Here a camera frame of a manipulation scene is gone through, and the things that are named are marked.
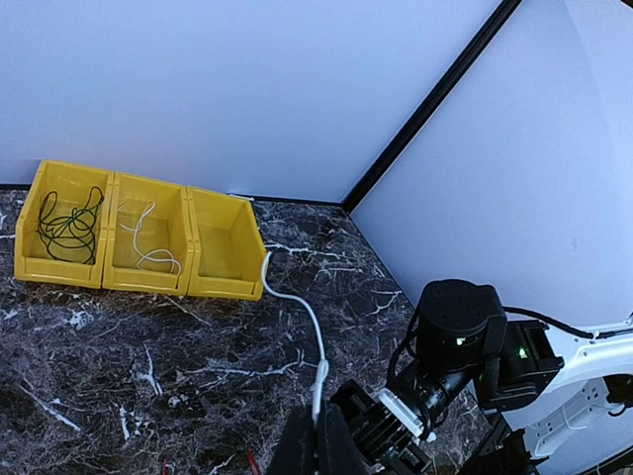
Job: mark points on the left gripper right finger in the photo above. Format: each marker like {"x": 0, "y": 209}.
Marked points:
{"x": 336, "y": 452}

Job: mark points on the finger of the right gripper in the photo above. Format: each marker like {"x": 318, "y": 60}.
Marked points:
{"x": 385, "y": 430}

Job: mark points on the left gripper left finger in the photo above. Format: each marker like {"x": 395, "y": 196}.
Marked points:
{"x": 295, "y": 450}

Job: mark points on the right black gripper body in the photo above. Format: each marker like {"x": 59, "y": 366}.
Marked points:
{"x": 428, "y": 394}

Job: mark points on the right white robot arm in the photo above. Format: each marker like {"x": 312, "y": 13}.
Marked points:
{"x": 510, "y": 365}

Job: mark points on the right yellow plastic bin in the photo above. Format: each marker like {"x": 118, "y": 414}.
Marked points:
{"x": 228, "y": 247}

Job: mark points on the yellow plastic bin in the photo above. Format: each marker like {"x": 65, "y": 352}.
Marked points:
{"x": 228, "y": 247}
{"x": 61, "y": 232}
{"x": 149, "y": 245}

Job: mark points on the middle yellow plastic bin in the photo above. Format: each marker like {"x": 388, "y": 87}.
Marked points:
{"x": 149, "y": 245}

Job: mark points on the left yellow plastic bin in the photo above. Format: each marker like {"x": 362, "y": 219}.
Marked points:
{"x": 61, "y": 232}

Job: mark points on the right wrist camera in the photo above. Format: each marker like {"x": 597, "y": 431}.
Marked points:
{"x": 461, "y": 332}

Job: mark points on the right black frame post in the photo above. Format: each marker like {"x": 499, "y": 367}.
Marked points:
{"x": 432, "y": 101}

